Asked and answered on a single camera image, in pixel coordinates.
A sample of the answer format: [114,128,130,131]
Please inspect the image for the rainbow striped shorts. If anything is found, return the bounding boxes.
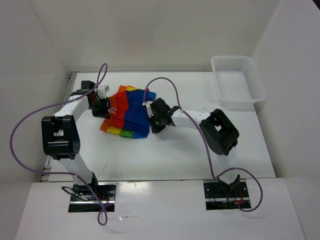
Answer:
[100,85,156,139]

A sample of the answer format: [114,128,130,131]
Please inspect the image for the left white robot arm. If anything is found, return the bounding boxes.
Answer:
[41,80,110,200]

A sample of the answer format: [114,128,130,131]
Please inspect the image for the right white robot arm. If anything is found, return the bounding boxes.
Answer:
[142,97,240,197]

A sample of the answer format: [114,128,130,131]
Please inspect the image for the white plastic basket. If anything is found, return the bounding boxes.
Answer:
[211,55,267,107]

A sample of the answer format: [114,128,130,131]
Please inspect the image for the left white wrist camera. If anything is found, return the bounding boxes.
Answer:
[96,85,110,99]

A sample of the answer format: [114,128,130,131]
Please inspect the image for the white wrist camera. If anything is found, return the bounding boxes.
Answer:
[96,85,110,99]
[142,101,154,118]

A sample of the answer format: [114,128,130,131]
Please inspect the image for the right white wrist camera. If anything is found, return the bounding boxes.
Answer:
[142,101,154,118]

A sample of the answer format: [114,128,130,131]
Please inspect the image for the aluminium table edge rail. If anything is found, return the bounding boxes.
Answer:
[39,71,79,183]

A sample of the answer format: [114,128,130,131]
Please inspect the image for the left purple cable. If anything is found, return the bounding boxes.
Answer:
[9,62,114,226]

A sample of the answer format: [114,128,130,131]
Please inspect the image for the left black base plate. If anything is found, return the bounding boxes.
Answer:
[61,182,117,213]

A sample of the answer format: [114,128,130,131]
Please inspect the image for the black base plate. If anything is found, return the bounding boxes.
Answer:
[61,182,117,213]
[203,180,252,211]

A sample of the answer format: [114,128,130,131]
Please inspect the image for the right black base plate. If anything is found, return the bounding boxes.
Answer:
[203,180,252,211]

